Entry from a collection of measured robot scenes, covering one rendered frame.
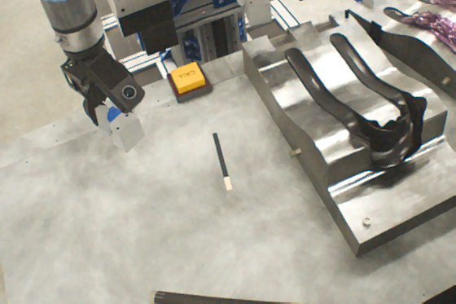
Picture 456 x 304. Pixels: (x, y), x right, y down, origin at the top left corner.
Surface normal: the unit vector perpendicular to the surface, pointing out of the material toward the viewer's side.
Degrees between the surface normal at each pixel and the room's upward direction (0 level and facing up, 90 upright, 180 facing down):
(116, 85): 31
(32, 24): 0
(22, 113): 0
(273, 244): 0
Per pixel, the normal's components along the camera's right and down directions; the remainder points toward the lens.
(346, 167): 0.37, 0.64
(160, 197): -0.10, -0.60
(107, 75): 0.34, -0.30
